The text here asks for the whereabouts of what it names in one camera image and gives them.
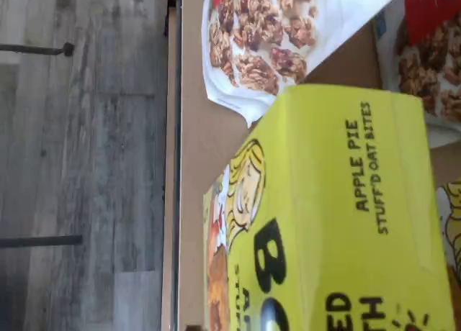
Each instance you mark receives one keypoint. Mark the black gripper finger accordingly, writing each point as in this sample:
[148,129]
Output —
[194,328]

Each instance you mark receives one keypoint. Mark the green Bobo's apple pie box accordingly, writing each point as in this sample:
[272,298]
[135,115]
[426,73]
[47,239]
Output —
[342,201]

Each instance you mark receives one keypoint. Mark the brown cardboard box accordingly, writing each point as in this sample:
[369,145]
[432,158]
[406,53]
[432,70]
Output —
[191,129]

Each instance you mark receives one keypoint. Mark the black metal bar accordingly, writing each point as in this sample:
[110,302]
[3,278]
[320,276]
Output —
[36,49]
[39,241]

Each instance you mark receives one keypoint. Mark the red label granola bag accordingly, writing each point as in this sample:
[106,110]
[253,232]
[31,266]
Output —
[432,75]
[259,39]

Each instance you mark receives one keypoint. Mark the black metal shelving frame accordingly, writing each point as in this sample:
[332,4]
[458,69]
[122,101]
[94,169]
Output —
[176,201]

